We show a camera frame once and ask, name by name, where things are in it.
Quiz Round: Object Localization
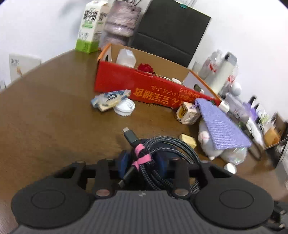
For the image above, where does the red cardboard box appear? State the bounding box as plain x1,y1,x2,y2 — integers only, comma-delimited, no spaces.
94,43,230,113

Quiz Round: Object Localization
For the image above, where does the white thermos bottle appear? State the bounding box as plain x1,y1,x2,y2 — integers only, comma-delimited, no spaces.
207,52,238,95

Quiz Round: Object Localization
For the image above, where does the purple textured vase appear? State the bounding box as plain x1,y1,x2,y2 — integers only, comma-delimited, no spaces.
99,0,142,51

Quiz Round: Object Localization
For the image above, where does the white ribbed jar lid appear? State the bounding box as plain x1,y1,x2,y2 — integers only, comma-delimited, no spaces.
114,99,136,117

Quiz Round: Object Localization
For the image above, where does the red artificial rose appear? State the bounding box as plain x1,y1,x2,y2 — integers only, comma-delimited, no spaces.
137,63,156,73

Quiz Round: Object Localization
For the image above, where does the clear red-label water bottle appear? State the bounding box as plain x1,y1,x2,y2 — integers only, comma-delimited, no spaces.
198,50,222,79
223,65,239,95

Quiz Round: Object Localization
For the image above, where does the black paper bag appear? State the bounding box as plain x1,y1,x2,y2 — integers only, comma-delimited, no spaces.
129,0,212,68

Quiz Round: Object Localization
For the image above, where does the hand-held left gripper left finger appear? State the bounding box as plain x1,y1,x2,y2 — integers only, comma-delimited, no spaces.
53,150,131,199

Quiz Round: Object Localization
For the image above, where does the white and tan plush toy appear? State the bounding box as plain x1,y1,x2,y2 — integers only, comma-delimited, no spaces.
198,120,228,161

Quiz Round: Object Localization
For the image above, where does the purple fabric pouch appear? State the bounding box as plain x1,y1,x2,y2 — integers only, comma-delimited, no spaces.
194,98,252,150

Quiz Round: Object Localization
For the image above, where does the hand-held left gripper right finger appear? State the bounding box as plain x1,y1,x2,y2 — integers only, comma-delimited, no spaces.
155,153,228,199

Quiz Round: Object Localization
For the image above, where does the white green milk carton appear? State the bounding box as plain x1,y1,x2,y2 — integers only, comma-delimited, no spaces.
75,0,114,54

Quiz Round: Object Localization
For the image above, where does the white floral tin box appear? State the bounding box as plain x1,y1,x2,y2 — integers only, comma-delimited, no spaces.
225,93,250,122

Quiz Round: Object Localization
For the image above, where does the blue white plastic packet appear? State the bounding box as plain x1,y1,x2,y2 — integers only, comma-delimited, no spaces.
91,89,131,111

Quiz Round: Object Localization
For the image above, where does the small white cap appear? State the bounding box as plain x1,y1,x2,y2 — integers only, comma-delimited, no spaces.
224,163,237,174

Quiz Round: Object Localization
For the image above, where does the iridescent plastic packet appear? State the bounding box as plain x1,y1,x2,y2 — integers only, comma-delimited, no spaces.
222,146,248,165

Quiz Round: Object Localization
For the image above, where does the small cardboard box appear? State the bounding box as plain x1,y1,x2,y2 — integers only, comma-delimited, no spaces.
263,112,288,149

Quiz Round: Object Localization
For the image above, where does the white round speaker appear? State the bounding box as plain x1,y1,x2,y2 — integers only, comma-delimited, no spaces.
229,82,242,95

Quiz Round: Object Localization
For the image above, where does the white booklet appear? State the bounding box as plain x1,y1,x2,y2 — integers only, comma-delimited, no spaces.
9,53,42,82

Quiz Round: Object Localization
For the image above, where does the small yellow block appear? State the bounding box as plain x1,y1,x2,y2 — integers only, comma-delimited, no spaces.
179,133,197,148

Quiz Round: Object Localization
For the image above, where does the braided cable with pink tie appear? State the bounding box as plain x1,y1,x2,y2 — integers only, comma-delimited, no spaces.
118,127,202,196

